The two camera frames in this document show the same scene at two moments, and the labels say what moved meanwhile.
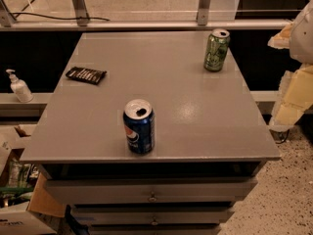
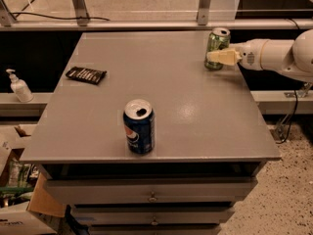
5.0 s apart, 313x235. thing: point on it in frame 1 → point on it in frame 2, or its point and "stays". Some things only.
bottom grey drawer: x=154 y=229 stays
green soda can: x=216 y=51 stays
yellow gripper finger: x=295 y=97 → x=249 y=54
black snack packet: x=89 y=75 stays
